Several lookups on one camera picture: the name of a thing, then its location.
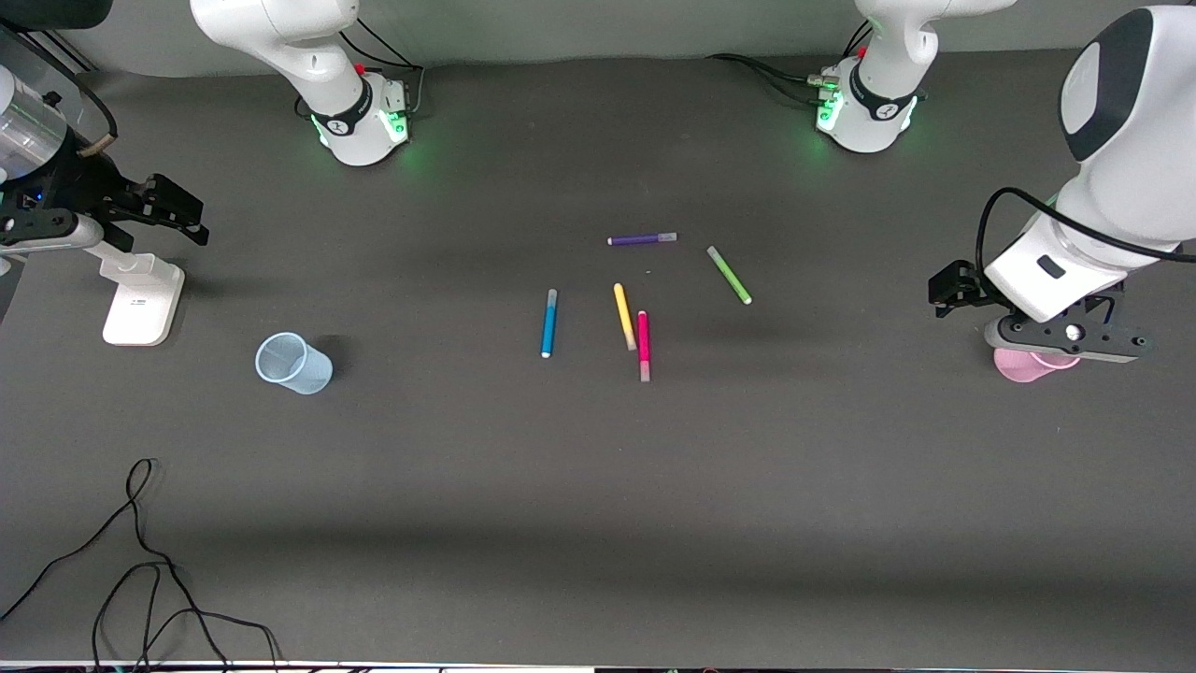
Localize yellow marker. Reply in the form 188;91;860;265
613;282;638;352

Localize translucent pink plastic cup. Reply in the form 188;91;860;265
993;348;1081;384

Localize translucent blue plastic cup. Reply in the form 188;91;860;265
255;332;334;395

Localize green marker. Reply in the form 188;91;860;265
706;245;753;306

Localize dark grey table mat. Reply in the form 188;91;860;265
0;37;1196;667

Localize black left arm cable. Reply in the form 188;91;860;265
975;187;1188;274

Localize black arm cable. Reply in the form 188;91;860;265
0;21;119;158
975;187;1188;274

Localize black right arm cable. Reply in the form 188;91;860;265
0;21;119;158

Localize black right arm base cables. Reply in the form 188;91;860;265
295;17;427;121

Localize black arm base cables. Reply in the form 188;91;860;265
295;17;427;121
707;21;876;106

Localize black left arm base cables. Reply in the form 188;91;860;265
707;21;876;106

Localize thin black loose cable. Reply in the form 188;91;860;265
0;458;283;669

